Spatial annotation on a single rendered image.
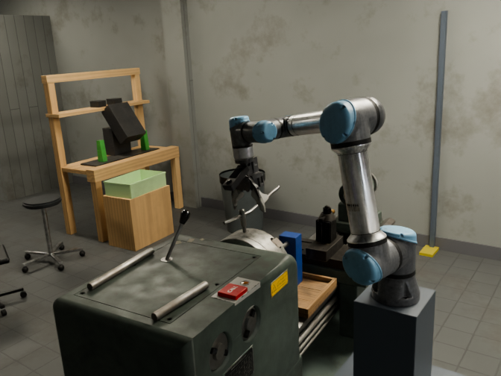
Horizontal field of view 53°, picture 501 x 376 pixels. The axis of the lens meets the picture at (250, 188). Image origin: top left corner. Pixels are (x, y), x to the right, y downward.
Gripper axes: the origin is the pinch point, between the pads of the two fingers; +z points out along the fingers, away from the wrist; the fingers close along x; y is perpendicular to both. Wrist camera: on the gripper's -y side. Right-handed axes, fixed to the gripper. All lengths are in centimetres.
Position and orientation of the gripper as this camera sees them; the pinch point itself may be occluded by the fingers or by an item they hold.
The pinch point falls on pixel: (247, 212)
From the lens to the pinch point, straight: 187.1
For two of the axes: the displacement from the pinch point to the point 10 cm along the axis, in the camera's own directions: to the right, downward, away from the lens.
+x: -7.5, -0.4, 6.6
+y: 6.4, -2.5, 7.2
